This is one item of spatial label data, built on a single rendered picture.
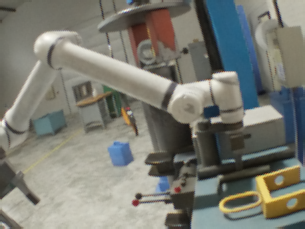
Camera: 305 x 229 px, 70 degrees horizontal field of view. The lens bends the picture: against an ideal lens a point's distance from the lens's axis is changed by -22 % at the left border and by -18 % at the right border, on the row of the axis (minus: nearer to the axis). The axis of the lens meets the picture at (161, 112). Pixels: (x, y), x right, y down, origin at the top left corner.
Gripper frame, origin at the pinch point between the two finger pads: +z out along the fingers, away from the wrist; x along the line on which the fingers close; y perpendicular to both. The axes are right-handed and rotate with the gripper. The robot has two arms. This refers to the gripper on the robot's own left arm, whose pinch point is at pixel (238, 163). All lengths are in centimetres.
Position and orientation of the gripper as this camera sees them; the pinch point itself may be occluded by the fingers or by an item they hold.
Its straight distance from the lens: 99.2
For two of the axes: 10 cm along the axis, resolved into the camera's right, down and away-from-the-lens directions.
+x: 1.6, -2.4, 9.6
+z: 2.2, 9.5, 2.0
